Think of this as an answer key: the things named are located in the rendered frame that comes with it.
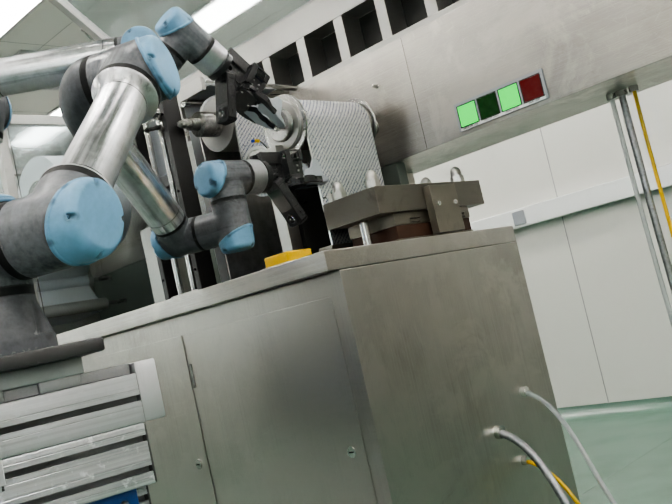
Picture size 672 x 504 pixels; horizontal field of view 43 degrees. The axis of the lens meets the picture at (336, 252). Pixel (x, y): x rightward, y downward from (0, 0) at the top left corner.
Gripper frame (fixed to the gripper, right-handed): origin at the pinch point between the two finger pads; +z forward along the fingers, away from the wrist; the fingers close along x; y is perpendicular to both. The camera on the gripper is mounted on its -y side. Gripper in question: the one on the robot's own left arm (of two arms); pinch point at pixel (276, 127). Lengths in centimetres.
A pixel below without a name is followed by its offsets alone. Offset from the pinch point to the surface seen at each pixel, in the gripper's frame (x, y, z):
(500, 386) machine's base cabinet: -31, -40, 60
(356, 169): -4.6, 3.3, 22.3
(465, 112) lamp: -27.8, 19.8, 30.7
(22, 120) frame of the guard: 98, 20, -29
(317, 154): -4.5, -1.7, 10.2
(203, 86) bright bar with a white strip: 24.9, 15.9, -10.8
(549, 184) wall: 82, 173, 207
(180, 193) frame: 29.2, -11.6, -1.9
